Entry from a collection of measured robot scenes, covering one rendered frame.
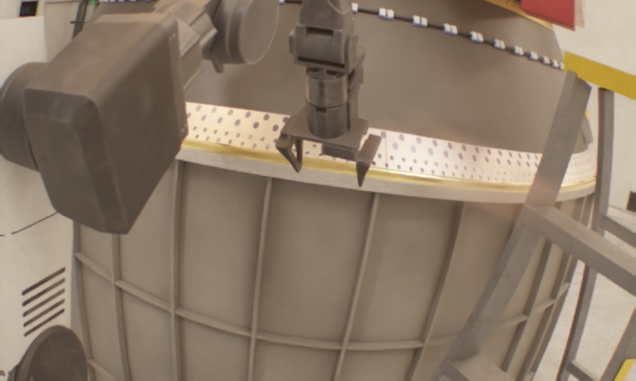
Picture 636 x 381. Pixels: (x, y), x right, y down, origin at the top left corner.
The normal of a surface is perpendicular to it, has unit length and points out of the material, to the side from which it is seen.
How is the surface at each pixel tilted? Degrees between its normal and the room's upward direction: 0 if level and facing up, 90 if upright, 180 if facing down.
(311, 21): 112
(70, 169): 120
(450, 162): 43
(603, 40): 90
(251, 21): 90
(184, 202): 90
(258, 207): 90
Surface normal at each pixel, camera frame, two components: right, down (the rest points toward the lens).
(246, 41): 0.94, 0.22
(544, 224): -0.90, -0.01
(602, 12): -0.44, 0.19
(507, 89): 0.43, -0.16
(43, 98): -0.25, -0.10
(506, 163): 0.35, -0.48
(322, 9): -0.35, 0.56
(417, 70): 0.19, -0.18
